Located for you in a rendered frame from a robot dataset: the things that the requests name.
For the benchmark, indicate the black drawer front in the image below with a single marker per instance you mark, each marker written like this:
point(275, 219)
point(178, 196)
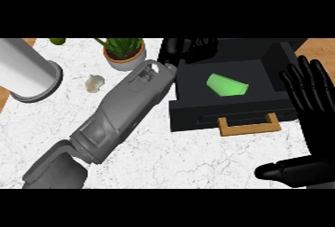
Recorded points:
point(231, 114)

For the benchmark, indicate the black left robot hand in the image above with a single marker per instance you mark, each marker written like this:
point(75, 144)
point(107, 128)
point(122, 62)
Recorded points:
point(188, 49)

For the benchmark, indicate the potted green plant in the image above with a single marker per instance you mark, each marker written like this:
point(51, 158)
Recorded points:
point(125, 52)

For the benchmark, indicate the black open drawer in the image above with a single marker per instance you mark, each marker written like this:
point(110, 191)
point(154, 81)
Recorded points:
point(227, 85)

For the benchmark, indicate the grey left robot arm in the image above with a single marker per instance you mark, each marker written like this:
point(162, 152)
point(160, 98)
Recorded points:
point(115, 115)

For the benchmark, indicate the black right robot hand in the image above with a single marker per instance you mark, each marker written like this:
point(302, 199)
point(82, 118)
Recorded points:
point(315, 124)

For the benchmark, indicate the green cup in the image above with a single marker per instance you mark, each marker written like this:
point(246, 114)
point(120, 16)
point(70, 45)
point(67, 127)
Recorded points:
point(227, 85)

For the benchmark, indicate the white cylindrical canister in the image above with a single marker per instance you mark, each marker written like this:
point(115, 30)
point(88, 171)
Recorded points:
point(26, 69)

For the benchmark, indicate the black cabinet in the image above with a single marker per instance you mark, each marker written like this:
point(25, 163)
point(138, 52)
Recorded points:
point(284, 53)

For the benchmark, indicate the pale garlic bulb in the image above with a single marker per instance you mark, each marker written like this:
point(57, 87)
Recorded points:
point(95, 83)

